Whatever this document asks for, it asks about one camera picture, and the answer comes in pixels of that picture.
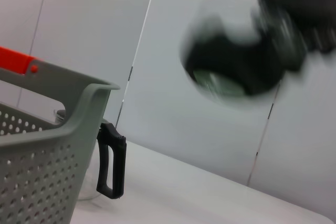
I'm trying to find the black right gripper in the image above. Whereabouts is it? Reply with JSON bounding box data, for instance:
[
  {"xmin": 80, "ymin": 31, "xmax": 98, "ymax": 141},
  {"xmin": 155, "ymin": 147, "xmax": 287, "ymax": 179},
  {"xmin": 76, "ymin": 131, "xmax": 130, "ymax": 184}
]
[{"xmin": 250, "ymin": 0, "xmax": 336, "ymax": 74}]

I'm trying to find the glass teacup with black sleeve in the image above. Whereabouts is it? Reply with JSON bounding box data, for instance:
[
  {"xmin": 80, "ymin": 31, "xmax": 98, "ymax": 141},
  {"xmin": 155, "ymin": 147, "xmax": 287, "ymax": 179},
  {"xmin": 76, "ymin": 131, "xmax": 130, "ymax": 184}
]
[{"xmin": 180, "ymin": 0, "xmax": 288, "ymax": 104}]

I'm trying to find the grey perforated storage basket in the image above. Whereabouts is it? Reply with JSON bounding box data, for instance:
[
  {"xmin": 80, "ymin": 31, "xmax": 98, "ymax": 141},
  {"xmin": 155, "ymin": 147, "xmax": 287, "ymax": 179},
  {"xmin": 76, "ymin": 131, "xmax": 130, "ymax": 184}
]
[{"xmin": 0, "ymin": 61, "xmax": 121, "ymax": 224}]

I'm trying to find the glass teapot with black handle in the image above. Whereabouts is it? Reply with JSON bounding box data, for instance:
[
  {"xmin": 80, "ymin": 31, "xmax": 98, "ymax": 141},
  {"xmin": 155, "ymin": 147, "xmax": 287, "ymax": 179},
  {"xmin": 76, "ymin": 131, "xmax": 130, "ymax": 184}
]
[{"xmin": 54, "ymin": 108, "xmax": 127, "ymax": 201}]

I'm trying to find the orange basket handle clip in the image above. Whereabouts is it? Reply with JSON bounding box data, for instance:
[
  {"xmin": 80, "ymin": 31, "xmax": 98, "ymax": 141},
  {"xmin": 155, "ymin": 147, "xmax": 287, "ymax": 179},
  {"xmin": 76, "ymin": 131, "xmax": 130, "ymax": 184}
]
[{"xmin": 0, "ymin": 46, "xmax": 39, "ymax": 77}]

